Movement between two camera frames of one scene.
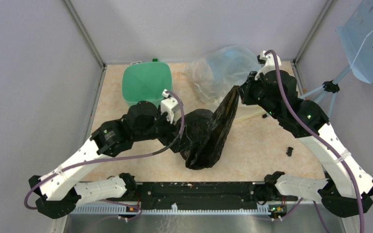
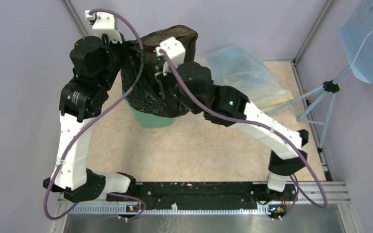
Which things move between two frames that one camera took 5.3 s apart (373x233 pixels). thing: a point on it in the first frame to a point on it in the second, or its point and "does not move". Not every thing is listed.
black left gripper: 170,129 to 124,47
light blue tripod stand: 332,86 does not move
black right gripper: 245,89 to 169,76
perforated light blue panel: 365,36 does not move
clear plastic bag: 213,75 does not move
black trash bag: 206,132 to 154,92
